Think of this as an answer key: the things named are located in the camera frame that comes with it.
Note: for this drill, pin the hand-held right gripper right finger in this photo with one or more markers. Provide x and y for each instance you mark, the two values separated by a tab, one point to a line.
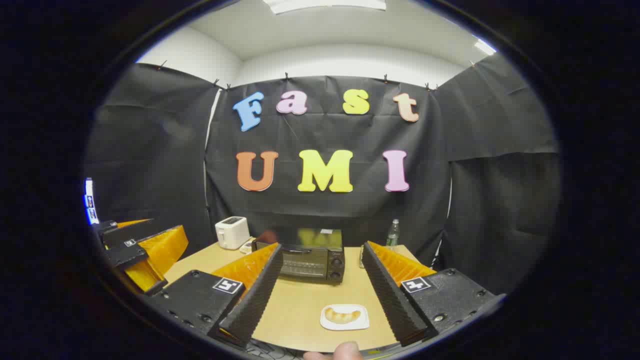
390	295

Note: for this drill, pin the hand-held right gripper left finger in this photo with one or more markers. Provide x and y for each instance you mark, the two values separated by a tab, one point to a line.
255	300

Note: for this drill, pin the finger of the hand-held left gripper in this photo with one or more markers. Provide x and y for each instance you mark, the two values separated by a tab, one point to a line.
165	250
135	231

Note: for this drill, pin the golden croissant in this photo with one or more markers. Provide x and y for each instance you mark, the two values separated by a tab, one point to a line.
342	315

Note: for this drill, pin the black electric oven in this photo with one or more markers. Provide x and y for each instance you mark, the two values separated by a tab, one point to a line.
312	260

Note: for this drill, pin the white divided snack dish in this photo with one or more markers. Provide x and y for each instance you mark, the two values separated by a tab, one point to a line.
247	246

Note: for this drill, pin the white square plate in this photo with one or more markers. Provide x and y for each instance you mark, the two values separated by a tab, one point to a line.
345	326

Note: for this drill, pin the computer monitor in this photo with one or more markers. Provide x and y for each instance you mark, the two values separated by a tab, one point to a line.
90	200

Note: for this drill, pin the clear bottle with green label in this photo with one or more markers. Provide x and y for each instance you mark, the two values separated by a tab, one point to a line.
393	235

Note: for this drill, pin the white toaster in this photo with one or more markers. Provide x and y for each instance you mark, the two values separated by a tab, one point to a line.
231	232

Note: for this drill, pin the black backdrop cloth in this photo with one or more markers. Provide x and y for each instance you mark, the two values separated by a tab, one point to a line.
320	135

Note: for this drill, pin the small ceiling light panel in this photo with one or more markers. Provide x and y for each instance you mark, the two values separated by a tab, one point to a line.
484	47

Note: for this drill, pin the large ceiling light panel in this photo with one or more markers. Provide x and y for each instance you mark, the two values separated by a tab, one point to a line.
325	4

